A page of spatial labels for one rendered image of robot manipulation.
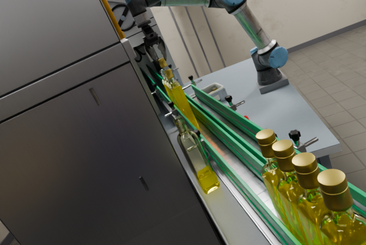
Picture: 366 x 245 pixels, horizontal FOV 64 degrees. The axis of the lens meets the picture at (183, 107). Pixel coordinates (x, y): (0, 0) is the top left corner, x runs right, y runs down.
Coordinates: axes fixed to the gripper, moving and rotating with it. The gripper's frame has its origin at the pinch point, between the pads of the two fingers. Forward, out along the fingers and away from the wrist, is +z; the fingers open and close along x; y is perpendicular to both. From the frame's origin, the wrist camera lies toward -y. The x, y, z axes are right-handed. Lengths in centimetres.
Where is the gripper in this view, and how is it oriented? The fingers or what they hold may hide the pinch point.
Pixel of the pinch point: (161, 60)
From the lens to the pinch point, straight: 150.3
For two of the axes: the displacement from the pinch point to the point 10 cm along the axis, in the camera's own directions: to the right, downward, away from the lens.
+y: -2.2, -2.5, 9.4
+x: -8.9, 4.4, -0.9
